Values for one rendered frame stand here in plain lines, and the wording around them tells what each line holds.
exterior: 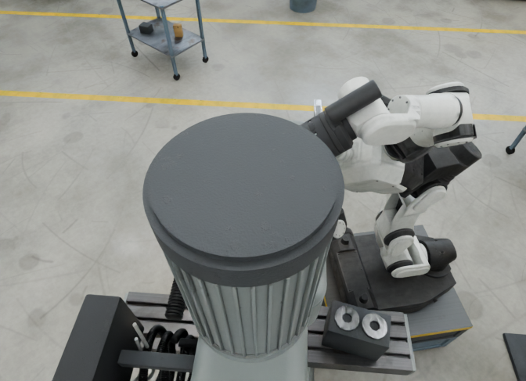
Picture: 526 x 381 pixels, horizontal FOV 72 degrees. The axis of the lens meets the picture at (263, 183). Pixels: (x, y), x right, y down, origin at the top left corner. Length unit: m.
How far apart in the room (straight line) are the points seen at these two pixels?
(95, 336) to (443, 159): 1.22
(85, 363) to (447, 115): 0.85
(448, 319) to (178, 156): 2.18
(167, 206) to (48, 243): 2.98
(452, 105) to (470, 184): 2.88
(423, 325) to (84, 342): 1.88
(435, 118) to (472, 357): 2.24
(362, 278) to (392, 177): 1.01
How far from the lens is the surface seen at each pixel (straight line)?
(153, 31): 4.78
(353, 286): 2.12
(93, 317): 0.87
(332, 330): 1.44
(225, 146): 0.39
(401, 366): 1.67
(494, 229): 3.46
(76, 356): 0.86
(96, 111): 4.27
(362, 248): 2.27
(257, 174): 0.36
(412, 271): 2.13
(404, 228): 1.77
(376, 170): 1.21
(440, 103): 0.80
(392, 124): 0.67
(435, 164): 1.46
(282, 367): 0.74
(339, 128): 0.67
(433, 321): 2.39
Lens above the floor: 2.48
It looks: 51 degrees down
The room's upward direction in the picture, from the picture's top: straight up
